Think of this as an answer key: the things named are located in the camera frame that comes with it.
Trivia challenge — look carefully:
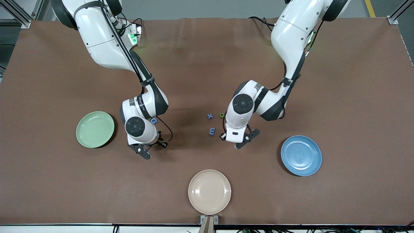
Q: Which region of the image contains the beige plate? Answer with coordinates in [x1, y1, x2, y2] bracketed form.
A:
[188, 169, 232, 215]

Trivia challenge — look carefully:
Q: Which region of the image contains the light green plate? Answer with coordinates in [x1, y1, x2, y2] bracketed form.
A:
[76, 111, 115, 149]

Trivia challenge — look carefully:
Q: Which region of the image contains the blue plate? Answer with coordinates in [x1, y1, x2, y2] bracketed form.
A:
[280, 135, 322, 177]

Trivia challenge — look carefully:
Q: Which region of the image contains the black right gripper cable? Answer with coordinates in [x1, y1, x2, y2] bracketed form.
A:
[100, 5, 173, 143]

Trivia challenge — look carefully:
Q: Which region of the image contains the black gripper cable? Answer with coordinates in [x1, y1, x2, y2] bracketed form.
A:
[100, 5, 173, 143]
[268, 19, 325, 93]

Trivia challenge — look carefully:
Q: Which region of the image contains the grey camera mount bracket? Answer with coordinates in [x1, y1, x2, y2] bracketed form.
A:
[199, 215, 219, 233]

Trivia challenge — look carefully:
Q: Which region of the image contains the black table edge rail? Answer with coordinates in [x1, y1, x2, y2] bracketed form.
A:
[0, 223, 414, 230]

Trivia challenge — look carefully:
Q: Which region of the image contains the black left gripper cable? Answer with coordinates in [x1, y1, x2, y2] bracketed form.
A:
[268, 19, 325, 93]

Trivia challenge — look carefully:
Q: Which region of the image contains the black right arm base cable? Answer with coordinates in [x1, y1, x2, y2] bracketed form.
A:
[116, 13, 144, 36]

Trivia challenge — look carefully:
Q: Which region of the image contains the black arm base cable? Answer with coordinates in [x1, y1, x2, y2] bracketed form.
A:
[248, 16, 278, 33]
[116, 13, 144, 36]

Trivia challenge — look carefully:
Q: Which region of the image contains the black left arm base cable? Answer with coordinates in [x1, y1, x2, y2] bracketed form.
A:
[248, 16, 278, 33]

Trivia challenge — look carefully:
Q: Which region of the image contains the aluminium frame profile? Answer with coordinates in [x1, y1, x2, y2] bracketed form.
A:
[387, 0, 414, 26]
[0, 0, 44, 29]

